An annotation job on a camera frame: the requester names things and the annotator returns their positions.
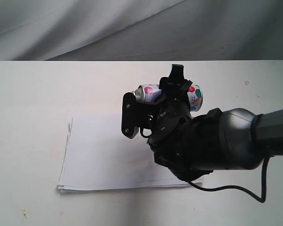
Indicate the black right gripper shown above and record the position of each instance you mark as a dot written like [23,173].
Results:
[172,119]

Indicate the silver spray can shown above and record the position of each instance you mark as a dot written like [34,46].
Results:
[150,92]

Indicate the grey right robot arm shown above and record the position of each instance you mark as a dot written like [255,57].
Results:
[191,147]

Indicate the white paper stack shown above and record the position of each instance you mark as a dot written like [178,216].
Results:
[99,157]

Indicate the grey fabric backdrop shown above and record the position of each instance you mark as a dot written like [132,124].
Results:
[141,30]

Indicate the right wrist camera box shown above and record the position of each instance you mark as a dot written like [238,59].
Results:
[137,115]

